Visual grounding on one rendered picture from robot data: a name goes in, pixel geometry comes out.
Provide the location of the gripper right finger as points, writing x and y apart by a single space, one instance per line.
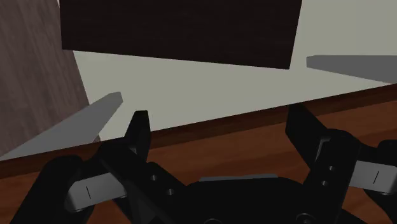
328 155

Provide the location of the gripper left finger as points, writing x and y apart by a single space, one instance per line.
136 155

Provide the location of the brown wooden table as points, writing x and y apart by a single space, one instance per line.
248 149

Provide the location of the dark robot stand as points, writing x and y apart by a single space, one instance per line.
180 28

